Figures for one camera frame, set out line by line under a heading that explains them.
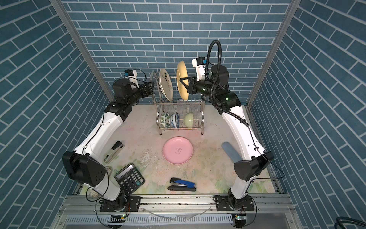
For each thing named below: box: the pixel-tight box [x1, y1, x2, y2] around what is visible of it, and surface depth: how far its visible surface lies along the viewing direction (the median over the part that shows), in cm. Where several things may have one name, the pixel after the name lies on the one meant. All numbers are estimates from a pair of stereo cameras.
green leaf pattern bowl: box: [159, 112, 172, 129], surface depth 96 cm
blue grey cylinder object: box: [221, 141, 244, 164], surface depth 93 cm
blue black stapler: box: [167, 177, 197, 192], surface depth 80 cm
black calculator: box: [113, 162, 146, 197], surface depth 82 cm
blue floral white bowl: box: [169, 112, 180, 129], surface depth 96 cm
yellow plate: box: [176, 60, 189, 101], surface depth 65 cm
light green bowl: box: [183, 112, 194, 129], surface depth 96 cm
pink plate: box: [162, 136, 194, 165], surface depth 96 cm
